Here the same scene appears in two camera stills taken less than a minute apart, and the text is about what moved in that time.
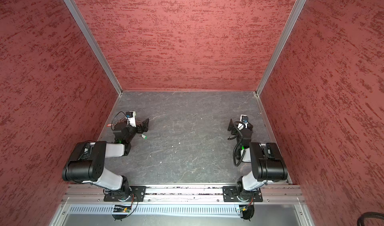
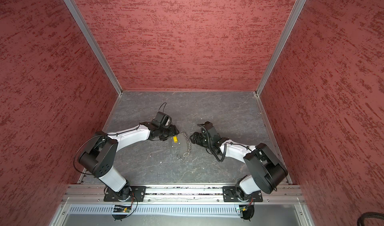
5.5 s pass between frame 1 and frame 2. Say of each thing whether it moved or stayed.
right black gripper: moved
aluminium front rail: stayed
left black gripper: moved
